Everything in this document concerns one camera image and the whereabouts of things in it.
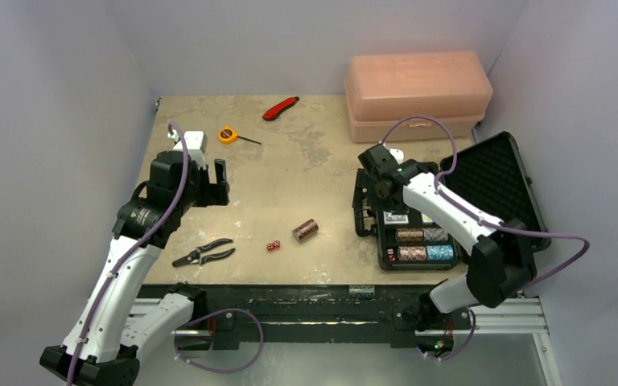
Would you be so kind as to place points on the light blue chip stack upper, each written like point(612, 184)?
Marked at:
point(435, 235)

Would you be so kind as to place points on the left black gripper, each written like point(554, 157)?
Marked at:
point(208, 196)

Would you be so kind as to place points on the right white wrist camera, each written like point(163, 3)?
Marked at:
point(397, 154)

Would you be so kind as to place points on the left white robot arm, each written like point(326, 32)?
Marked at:
point(101, 349)

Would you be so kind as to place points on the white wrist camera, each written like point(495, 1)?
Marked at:
point(397, 154)
point(196, 144)

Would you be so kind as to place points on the yellow tape measure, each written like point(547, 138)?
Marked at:
point(228, 135)

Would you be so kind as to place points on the brown chip stack upper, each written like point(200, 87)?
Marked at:
point(403, 235)

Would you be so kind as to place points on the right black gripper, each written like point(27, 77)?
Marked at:
point(363, 201)

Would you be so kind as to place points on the orange chip stack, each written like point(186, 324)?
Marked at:
point(305, 231)

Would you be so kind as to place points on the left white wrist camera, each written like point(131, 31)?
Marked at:
point(196, 144)

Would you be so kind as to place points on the texas holdem card box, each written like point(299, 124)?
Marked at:
point(426, 219)

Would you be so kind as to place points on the blue yellow chip stack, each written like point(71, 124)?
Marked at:
point(361, 291)

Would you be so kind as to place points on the black table front rail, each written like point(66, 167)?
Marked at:
point(319, 314)

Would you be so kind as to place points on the red utility knife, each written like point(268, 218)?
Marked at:
point(275, 111)

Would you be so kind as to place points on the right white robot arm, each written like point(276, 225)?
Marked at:
point(501, 260)

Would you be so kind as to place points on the light blue chip stack lower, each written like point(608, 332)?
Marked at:
point(440, 252)

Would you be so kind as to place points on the pink plastic storage box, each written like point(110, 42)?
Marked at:
point(420, 96)

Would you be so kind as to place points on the brown chip stack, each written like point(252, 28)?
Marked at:
point(412, 253)
point(403, 235)

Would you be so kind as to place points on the blue card deck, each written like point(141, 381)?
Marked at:
point(394, 218)

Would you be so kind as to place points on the black poker set case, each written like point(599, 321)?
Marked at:
point(489, 175)

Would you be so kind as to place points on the black grey pliers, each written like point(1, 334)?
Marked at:
point(202, 254)

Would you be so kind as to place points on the light blue chip stack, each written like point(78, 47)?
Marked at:
point(440, 252)
point(435, 235)

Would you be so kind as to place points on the brown chip stack lower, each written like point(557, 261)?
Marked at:
point(412, 253)

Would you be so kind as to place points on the red dice pair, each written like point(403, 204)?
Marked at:
point(273, 246)

